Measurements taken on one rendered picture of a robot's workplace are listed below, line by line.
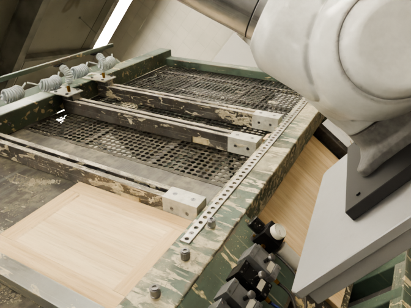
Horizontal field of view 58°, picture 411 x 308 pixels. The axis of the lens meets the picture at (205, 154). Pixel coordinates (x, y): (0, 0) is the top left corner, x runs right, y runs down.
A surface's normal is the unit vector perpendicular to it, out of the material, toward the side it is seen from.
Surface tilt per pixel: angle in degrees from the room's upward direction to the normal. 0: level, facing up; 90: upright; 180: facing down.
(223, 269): 90
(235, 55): 90
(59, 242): 54
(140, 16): 90
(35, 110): 144
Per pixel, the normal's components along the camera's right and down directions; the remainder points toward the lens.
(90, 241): -0.01, -0.87
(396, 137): -0.70, 0.00
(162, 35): -0.38, 0.32
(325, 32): -0.83, 0.05
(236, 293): 0.50, -0.58
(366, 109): -0.29, 0.93
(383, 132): -0.57, 0.45
